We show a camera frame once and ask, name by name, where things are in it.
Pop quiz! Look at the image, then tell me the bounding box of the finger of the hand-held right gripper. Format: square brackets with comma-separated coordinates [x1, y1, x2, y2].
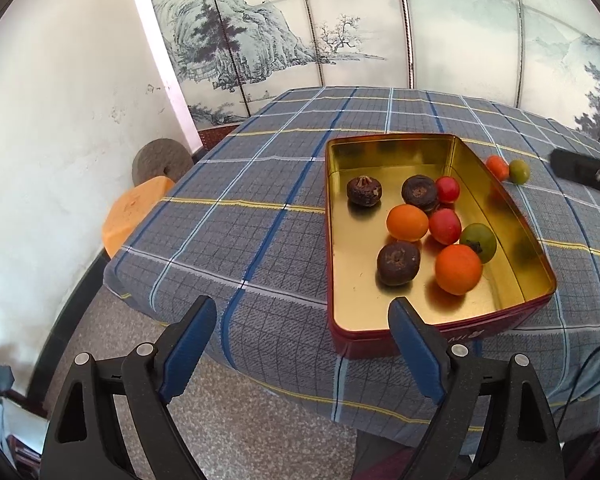
[551, 148, 600, 194]

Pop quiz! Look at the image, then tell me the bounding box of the orange tangerine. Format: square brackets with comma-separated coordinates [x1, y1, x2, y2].
[434, 243, 483, 296]
[386, 204, 429, 241]

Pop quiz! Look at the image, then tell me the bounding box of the grey plaid tablecloth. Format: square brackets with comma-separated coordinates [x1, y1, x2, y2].
[103, 86, 600, 448]

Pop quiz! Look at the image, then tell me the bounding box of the red tomato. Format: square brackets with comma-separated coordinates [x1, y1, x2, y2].
[435, 176, 461, 204]
[428, 208, 462, 245]

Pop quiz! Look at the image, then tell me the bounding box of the dark brown mangosteen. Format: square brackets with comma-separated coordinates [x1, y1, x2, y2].
[401, 175, 439, 212]
[377, 241, 422, 287]
[346, 175, 383, 206]

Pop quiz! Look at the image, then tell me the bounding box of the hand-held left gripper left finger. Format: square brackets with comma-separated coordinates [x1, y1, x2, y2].
[39, 296, 218, 480]

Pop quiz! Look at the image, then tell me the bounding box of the red and gold tin box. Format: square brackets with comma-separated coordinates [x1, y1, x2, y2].
[324, 134, 557, 359]

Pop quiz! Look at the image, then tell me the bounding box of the grey round millstone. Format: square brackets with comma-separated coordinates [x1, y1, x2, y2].
[132, 139, 194, 187]

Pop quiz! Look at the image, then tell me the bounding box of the small orange-red tomato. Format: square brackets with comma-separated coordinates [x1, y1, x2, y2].
[485, 155, 510, 182]

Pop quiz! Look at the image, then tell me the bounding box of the black cable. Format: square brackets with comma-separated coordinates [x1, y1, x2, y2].
[555, 327, 600, 431]

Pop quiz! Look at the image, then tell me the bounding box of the landscape painted folding screen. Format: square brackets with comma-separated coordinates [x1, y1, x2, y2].
[125, 0, 600, 153]

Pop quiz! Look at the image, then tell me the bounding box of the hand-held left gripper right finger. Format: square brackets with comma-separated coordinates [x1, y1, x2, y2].
[388, 297, 565, 480]

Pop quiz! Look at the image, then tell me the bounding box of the orange round stool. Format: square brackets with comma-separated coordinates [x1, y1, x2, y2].
[102, 176, 176, 260]

